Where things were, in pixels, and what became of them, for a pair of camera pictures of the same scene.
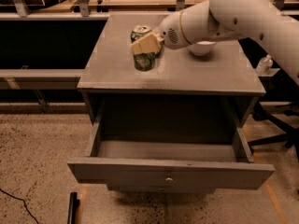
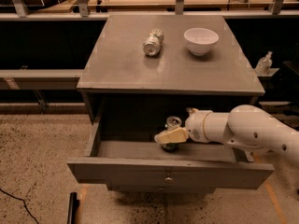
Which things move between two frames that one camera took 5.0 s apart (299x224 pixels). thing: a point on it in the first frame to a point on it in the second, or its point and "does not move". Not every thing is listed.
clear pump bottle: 264,64 does not move
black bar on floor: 74,204 does not move
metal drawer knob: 168,180 does not move
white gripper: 170,32 to 194,126
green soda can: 147,61 to 172,122
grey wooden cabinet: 222,81 does not move
